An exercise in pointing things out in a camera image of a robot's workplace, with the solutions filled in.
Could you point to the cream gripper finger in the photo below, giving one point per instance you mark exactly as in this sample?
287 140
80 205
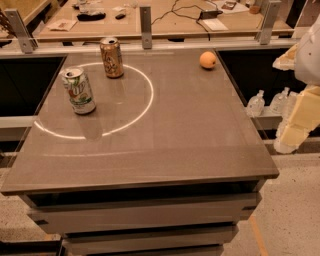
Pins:
287 60
301 115

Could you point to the orange fruit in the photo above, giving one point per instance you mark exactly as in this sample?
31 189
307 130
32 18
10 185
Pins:
207 60

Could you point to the brown gold soda can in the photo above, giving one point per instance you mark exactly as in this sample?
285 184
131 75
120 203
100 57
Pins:
111 57

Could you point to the green white 7up can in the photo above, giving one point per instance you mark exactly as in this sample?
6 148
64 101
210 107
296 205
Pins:
78 87

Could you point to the clear sanitizer bottle right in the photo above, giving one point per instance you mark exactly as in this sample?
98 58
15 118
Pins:
278 101

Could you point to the clear sanitizer bottle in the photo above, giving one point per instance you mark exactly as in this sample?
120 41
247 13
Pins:
256 104
278 101

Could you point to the clear sanitizer bottle left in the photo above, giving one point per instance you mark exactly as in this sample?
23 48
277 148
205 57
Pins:
256 104

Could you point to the white paper sheet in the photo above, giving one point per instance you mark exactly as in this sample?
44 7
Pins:
215 24

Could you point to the black power adapter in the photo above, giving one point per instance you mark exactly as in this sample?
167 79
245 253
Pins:
209 14

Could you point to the grey drawer cabinet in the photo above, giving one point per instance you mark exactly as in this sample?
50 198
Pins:
182 220

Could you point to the small black device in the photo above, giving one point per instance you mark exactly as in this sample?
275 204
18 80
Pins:
120 16

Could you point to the black flat object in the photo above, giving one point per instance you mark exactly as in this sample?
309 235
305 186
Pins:
91 16

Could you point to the tan paper packet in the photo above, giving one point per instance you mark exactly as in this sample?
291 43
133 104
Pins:
62 25

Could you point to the wooden background table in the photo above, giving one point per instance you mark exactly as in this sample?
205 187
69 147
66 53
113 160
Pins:
169 19

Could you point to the grey metal bracket right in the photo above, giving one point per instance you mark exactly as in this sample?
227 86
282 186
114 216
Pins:
269 10

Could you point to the grey metal bracket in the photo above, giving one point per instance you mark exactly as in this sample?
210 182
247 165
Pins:
269 10
26 41
146 28

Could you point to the grey metal bracket middle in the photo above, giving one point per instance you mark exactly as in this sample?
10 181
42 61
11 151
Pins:
146 28

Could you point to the grey metal bracket left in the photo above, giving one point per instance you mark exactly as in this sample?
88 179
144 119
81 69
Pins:
26 41

